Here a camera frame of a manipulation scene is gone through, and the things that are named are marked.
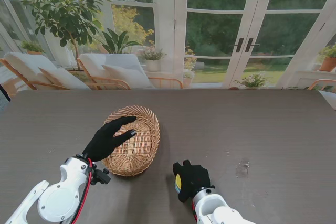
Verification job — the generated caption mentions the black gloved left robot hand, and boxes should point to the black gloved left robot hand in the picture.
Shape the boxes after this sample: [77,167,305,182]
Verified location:
[82,115,137,162]

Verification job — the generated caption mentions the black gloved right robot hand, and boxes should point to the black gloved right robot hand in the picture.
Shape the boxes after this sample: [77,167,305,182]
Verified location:
[172,159,212,204]

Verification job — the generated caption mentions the oval wicker basket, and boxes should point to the oval wicker basket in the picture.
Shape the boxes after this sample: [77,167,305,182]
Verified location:
[101,105,161,177]

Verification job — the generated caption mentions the white throw pillow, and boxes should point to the white throw pillow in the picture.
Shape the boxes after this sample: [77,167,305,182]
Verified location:
[38,66,91,90]
[101,63,153,89]

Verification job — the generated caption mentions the white cushioned lounge chair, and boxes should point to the white cushioned lounge chair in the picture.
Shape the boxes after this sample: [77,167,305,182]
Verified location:
[0,51,91,91]
[77,52,184,90]

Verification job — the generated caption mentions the flowering plant in white pot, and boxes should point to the flowering plant in white pot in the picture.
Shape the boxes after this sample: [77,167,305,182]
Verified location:
[141,48,166,72]

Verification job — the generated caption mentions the broad-leaf green plant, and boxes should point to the broad-leaf green plant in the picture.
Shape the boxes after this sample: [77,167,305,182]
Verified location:
[101,28,144,54]

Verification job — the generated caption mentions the low white flowering plant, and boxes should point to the low white flowering plant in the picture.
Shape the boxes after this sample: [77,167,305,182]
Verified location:
[234,73,269,90]

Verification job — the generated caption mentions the yellow flowers in pale pot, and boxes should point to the yellow flowers in pale pot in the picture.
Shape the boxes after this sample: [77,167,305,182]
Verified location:
[183,45,197,88]

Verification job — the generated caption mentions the small plant in orange pot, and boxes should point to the small plant in orange pot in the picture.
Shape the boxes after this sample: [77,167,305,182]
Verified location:
[20,40,45,55]

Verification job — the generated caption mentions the large leafy potted tree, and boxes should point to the large leafy potted tree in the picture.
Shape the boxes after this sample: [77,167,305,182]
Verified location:
[14,0,112,71]

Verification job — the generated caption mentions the plant in terracotta pot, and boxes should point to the plant in terracotta pot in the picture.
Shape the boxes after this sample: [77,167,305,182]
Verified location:
[319,45,336,72]

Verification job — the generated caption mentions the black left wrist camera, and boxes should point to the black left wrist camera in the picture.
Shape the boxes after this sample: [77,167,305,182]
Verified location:
[90,168,111,185]

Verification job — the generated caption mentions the red left arm cable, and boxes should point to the red left arm cable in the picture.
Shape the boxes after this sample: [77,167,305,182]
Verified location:
[70,158,94,224]

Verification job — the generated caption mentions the dark door handle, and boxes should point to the dark door handle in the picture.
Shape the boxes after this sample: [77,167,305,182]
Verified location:
[228,37,244,53]
[245,37,260,52]

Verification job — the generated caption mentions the orange frame chair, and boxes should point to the orange frame chair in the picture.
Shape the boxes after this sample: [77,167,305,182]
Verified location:
[307,78,336,91]

